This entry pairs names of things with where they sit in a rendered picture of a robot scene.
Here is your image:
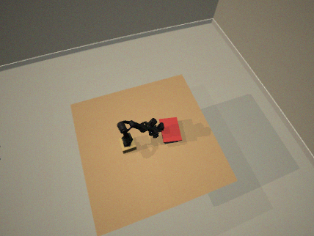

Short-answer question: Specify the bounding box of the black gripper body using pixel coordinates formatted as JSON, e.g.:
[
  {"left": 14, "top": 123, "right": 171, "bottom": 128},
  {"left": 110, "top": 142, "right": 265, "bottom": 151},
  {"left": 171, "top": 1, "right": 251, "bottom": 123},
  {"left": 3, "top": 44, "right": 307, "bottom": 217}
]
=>
[{"left": 148, "top": 122, "right": 164, "bottom": 136}]

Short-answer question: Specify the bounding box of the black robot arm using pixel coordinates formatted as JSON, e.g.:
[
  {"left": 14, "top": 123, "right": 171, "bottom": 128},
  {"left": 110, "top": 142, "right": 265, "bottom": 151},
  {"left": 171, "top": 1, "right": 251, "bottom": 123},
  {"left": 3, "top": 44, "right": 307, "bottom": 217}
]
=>
[{"left": 117, "top": 118, "right": 159, "bottom": 147}]

